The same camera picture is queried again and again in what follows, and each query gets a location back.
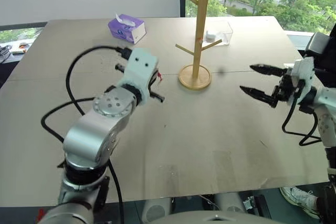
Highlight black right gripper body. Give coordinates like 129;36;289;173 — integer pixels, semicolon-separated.
271;73;300;104

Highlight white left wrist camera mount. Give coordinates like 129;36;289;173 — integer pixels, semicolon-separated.
119;48;160;106

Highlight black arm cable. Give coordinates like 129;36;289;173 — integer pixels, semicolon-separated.
282;81;322;146
40;45;133;224

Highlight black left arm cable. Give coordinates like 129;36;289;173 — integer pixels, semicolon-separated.
40;45;133;224

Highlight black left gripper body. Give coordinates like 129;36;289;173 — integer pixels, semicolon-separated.
147;69;160;95

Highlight wooden tree stand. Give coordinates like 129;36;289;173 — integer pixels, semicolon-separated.
172;0;240;91

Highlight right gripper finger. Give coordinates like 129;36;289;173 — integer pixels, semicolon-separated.
248;63;289;77
239;85;278;109

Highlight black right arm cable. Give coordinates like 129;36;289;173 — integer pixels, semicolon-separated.
282;81;322;146

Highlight white and orange gadget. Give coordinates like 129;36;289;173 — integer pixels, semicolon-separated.
11;41;28;55

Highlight clear plastic box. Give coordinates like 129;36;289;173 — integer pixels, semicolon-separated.
201;20;234;47

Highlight purple tissue box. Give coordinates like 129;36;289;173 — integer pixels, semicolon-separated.
107;13;146;45

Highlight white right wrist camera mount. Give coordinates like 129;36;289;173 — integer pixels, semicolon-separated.
283;56;316;105

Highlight white rounded cylinder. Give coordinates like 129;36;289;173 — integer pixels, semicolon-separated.
141;197;173;222
217;191;246;212

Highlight white sneaker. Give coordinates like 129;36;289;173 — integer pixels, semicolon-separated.
279;186;320;219

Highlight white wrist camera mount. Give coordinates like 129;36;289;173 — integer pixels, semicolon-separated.
283;56;316;105
119;48;160;106

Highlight black tangled cables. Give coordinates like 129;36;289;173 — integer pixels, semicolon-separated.
0;45;13;64

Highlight grey robot torso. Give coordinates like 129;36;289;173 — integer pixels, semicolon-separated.
149;210;271;224

